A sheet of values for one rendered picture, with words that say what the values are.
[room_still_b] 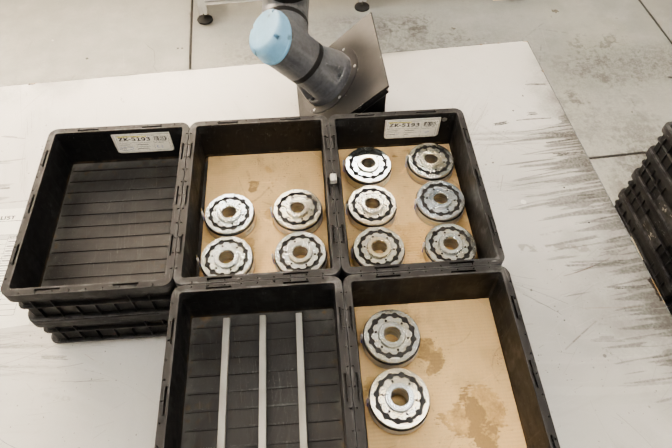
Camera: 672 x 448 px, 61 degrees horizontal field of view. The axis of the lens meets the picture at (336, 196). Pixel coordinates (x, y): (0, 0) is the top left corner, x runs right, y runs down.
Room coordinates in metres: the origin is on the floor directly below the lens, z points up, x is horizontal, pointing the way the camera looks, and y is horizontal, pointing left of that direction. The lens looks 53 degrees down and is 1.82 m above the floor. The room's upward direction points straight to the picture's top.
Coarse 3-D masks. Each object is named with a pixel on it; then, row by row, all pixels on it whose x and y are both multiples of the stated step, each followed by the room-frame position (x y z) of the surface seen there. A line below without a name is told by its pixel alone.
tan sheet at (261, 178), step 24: (216, 168) 0.81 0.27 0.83; (240, 168) 0.81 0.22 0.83; (264, 168) 0.81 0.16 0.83; (288, 168) 0.81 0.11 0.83; (312, 168) 0.81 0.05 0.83; (216, 192) 0.75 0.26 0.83; (240, 192) 0.75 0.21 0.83; (264, 192) 0.75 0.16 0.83; (312, 192) 0.75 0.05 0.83; (264, 216) 0.68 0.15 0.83; (264, 240) 0.62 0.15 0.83; (264, 264) 0.57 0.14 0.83
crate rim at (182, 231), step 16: (192, 128) 0.84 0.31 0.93; (192, 144) 0.81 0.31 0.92; (192, 160) 0.75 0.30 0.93; (336, 224) 0.60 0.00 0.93; (336, 240) 0.56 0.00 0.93; (176, 256) 0.53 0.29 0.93; (336, 256) 0.53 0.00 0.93; (176, 272) 0.49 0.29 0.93; (272, 272) 0.49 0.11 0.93; (288, 272) 0.49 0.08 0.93; (304, 272) 0.49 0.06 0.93; (320, 272) 0.49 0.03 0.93; (336, 272) 0.49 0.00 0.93
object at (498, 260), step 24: (336, 120) 0.87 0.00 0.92; (336, 144) 0.80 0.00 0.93; (336, 168) 0.73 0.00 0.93; (336, 192) 0.67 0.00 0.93; (480, 192) 0.67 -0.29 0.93; (336, 216) 0.62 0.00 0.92; (408, 264) 0.51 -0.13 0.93; (432, 264) 0.51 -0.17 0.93; (456, 264) 0.51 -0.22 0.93; (480, 264) 0.51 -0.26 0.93
